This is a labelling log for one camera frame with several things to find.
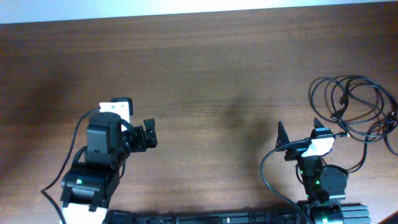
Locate long black usb cable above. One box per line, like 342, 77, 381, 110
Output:
308, 74, 398, 144

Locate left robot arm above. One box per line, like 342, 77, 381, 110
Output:
60, 112, 158, 223

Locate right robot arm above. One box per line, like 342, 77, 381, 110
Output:
275, 119, 349, 223

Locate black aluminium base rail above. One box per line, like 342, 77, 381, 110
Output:
102, 205, 371, 224

